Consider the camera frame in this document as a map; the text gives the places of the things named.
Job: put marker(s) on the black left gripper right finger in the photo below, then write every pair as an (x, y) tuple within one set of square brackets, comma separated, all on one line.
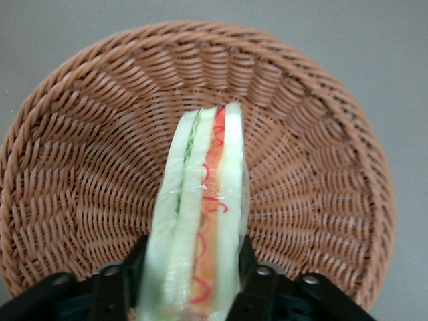
[(274, 297)]

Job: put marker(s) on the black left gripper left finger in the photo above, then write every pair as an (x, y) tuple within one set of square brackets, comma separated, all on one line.
[(67, 297)]

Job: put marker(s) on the white bread sandwich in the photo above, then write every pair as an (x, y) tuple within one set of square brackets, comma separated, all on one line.
[(200, 214)]

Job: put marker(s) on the large brown wicker basket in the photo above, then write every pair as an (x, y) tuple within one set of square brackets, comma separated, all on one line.
[(87, 167)]

